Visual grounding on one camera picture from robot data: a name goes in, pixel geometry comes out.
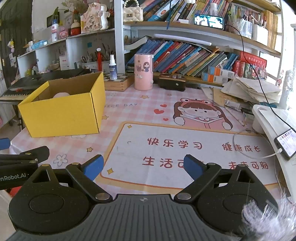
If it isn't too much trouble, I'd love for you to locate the white spray bottle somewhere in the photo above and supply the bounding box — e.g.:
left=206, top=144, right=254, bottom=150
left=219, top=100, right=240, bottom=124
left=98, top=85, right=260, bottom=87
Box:
left=109, top=54, right=117, bottom=80

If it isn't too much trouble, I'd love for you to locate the white quilted handbag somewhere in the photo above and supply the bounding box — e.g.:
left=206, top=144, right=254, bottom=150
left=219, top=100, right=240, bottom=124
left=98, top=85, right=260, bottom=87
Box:
left=123, top=0, right=144, bottom=22

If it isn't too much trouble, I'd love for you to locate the white bookshelf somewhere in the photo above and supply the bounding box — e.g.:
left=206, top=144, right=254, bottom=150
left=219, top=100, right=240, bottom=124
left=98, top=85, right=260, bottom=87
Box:
left=17, top=2, right=282, bottom=77

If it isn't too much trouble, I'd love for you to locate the white plastic bottle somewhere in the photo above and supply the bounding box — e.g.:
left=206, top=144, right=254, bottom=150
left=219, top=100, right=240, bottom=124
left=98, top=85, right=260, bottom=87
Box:
left=51, top=19, right=59, bottom=42

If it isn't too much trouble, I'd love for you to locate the black cable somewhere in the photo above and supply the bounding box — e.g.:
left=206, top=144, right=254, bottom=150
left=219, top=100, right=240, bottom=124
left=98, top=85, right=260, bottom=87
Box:
left=225, top=24, right=293, bottom=130

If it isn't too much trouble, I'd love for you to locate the yellow cardboard box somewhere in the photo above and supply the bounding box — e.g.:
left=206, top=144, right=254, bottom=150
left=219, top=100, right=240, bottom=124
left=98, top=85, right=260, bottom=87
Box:
left=18, top=72, right=106, bottom=138

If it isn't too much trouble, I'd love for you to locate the wooden chess box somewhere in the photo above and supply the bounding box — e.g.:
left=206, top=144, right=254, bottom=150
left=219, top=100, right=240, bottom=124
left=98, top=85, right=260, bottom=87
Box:
left=104, top=74, right=134, bottom=92

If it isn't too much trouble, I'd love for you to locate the white desk stand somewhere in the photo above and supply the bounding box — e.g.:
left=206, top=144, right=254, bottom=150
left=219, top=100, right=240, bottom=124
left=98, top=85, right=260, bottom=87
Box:
left=252, top=104, right=295, bottom=199

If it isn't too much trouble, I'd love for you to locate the smartphone on shelf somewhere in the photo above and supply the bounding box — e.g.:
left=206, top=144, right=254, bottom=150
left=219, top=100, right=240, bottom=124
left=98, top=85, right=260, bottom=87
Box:
left=194, top=14, right=224, bottom=30

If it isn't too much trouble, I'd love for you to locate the white charging cable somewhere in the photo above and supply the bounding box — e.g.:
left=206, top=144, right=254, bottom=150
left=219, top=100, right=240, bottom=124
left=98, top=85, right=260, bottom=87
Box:
left=232, top=129, right=284, bottom=159

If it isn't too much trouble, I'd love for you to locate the stack of papers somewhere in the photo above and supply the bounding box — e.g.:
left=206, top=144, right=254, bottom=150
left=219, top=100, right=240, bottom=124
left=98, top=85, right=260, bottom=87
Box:
left=221, top=76, right=281, bottom=104

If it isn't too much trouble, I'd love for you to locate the pink cartoon desk mat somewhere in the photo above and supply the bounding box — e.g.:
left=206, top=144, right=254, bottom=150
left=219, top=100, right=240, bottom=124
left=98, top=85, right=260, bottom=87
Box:
left=10, top=87, right=280, bottom=197

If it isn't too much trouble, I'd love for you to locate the red round doll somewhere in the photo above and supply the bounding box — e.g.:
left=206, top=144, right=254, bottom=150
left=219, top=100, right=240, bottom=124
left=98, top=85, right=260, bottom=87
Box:
left=70, top=19, right=81, bottom=36

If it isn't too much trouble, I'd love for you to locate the dark brown wooden box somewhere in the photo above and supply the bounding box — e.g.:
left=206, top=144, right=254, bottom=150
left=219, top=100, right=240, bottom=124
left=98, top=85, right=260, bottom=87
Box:
left=158, top=73, right=186, bottom=91

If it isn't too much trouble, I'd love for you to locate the pink cylindrical pen holder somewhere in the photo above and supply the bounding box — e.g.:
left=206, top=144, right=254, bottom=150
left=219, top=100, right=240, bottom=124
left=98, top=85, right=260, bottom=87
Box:
left=134, top=54, right=154, bottom=91

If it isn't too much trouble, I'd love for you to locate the pink plush toy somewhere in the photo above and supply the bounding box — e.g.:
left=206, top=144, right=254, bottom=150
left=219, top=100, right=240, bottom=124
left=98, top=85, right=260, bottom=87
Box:
left=53, top=92, right=70, bottom=98

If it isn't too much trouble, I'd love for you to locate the pink decorative ornament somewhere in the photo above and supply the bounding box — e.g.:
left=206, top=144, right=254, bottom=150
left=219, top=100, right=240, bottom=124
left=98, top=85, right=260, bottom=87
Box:
left=80, top=3, right=110, bottom=33

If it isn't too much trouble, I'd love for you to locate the smartphone on stand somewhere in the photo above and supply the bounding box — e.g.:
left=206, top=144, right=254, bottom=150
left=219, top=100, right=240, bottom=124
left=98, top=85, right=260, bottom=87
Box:
left=274, top=128, right=296, bottom=160

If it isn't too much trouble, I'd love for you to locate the white pen holder tub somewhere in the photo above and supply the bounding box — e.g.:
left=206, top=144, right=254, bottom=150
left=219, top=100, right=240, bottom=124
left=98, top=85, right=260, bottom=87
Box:
left=82, top=61, right=109, bottom=71

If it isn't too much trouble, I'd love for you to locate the black electronic keyboard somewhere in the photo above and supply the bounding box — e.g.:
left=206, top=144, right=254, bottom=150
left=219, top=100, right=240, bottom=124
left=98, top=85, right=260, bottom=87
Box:
left=1, top=68, right=91, bottom=105

